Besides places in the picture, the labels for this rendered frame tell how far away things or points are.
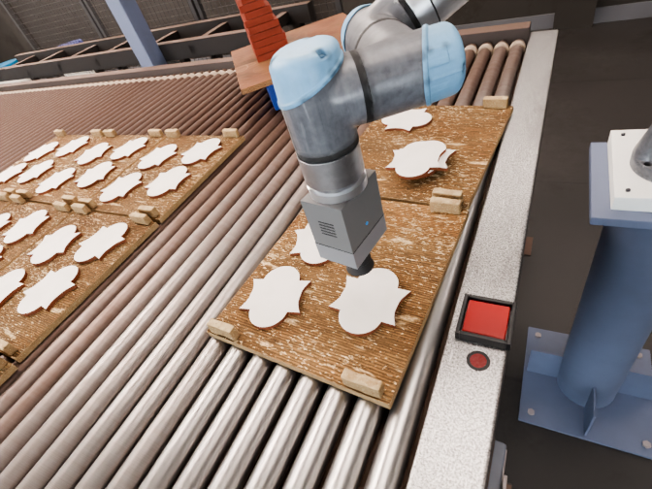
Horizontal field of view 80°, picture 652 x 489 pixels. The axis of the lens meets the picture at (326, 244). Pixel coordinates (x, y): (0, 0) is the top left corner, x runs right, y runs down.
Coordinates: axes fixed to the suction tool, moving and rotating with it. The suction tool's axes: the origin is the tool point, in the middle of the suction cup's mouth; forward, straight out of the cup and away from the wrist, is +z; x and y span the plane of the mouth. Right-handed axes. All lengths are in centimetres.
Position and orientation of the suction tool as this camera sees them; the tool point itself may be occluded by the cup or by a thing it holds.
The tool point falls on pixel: (360, 265)
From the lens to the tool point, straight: 59.5
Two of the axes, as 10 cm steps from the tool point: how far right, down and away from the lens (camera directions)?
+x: 8.0, 2.4, -5.5
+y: -5.5, 6.6, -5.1
